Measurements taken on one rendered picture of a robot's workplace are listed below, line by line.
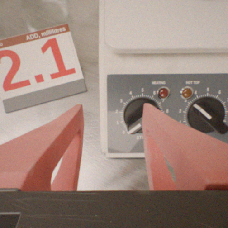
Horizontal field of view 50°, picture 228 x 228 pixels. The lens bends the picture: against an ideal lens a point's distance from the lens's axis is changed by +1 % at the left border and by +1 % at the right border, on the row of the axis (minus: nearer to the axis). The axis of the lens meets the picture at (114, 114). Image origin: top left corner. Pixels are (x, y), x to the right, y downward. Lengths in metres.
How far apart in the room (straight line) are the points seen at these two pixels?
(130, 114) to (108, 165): 0.07
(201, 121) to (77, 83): 0.14
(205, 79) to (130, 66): 0.06
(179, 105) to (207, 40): 0.06
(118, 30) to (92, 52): 0.10
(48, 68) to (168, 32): 0.13
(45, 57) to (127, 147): 0.13
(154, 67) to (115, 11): 0.05
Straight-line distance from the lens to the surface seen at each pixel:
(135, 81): 0.21
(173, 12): 0.21
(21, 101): 0.28
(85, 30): 0.30
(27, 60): 0.27
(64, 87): 0.27
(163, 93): 0.21
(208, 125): 0.23
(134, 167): 0.26
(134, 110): 0.21
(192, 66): 0.22
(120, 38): 0.20
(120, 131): 0.22
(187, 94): 0.21
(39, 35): 0.26
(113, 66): 0.21
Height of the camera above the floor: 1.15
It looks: 76 degrees down
